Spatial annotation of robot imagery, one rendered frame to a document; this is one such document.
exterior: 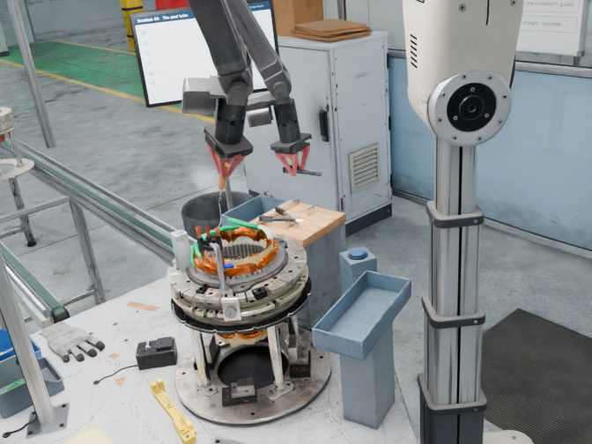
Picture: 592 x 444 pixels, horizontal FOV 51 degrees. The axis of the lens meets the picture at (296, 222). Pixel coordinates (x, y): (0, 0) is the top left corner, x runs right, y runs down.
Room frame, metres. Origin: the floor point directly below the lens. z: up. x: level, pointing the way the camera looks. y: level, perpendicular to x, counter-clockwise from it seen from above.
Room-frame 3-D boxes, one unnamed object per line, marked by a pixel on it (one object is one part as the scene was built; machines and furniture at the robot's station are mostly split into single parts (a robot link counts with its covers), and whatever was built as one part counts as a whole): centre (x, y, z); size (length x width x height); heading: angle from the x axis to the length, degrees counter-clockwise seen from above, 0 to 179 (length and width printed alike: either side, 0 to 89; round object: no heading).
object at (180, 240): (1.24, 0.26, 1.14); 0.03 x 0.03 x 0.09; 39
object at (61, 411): (1.14, 0.63, 0.78); 0.09 x 0.09 x 0.01; 12
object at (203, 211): (2.89, 0.38, 0.39); 0.39 x 0.39 x 0.35
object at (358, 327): (1.07, -0.12, 0.92); 0.25 x 0.11 x 0.28; 147
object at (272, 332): (1.14, 0.08, 0.91); 0.02 x 0.02 x 0.21
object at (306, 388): (1.25, 0.14, 0.80); 0.39 x 0.39 x 0.01
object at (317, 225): (1.52, 0.00, 1.05); 0.20 x 0.19 x 0.02; 48
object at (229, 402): (1.13, 0.17, 0.81); 0.08 x 0.05 x 0.01; 93
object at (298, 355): (1.23, 0.03, 0.85); 0.06 x 0.04 x 0.05; 175
